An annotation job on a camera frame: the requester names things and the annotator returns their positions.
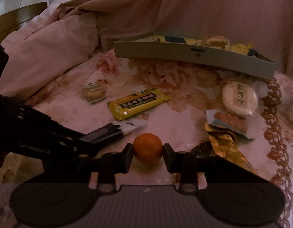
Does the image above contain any gold foil snack packet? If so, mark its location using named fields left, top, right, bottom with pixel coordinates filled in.
left=205, top=123, right=257, bottom=174

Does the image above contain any small orange tangerine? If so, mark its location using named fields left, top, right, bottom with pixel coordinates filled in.
left=133, top=133, right=163, bottom=165

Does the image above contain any yellow snack bar packet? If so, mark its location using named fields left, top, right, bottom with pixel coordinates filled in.
left=107, top=88, right=170, bottom=121

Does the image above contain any sausage snack blue packet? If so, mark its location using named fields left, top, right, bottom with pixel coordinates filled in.
left=205, top=110, right=252, bottom=139

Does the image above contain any small green pastry packet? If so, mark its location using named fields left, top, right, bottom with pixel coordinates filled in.
left=80, top=82, right=106, bottom=103

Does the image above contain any round white rice cracker pack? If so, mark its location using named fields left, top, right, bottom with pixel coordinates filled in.
left=222, top=81, right=258, bottom=117

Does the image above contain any dark dried plum packet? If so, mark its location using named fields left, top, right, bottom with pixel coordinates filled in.
left=191, top=141, right=215, bottom=158

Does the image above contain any orange bread packet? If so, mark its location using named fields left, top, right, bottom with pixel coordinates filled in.
left=196, top=36, right=230, bottom=51

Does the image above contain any floral pink quilt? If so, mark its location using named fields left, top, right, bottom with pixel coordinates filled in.
left=0, top=51, right=293, bottom=227

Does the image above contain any pink folded duvet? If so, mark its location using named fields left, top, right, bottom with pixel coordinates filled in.
left=0, top=0, right=98, bottom=100

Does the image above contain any wooden headboard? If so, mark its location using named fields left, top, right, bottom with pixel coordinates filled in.
left=0, top=2, right=48, bottom=43

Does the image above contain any grey cardboard tray box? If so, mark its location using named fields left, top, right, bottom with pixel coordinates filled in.
left=113, top=34, right=277, bottom=79

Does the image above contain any pink curtain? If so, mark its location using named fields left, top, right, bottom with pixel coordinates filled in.
left=57, top=0, right=293, bottom=79

